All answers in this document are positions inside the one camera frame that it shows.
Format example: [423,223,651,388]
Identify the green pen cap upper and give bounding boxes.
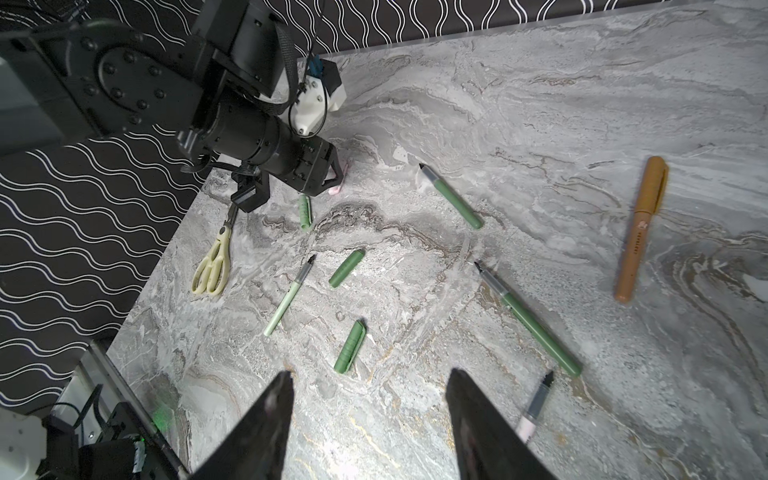
[328,249,366,288]

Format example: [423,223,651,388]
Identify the light green pen cap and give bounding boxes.
[299,194,313,231]

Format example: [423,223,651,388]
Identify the orange pen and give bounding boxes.
[614,156,669,303]

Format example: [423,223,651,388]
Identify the pink pen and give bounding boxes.
[516,370,555,444]

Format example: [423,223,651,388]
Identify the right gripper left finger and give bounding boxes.
[191,370,295,480]

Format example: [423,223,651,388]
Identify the green pen cap lower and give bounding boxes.
[334,320,367,374]

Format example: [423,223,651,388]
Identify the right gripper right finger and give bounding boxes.
[446,368,554,479]

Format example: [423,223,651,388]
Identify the small black clamp vise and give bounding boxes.
[230,173,271,213]

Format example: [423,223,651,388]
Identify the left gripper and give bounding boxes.
[259,136,341,195]

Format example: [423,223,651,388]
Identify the light green pen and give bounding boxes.
[263,254,316,337]

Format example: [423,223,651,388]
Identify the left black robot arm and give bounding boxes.
[1,1,344,196]

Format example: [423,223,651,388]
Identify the dark green pen upper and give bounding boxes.
[419,163,484,230]

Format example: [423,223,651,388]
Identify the yellow handled scissors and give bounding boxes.
[191,203,238,296]

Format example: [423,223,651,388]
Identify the dark green pen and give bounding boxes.
[419,163,484,230]
[474,261,582,378]

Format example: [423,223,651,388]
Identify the dark green pen middle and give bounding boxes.
[474,261,582,378]

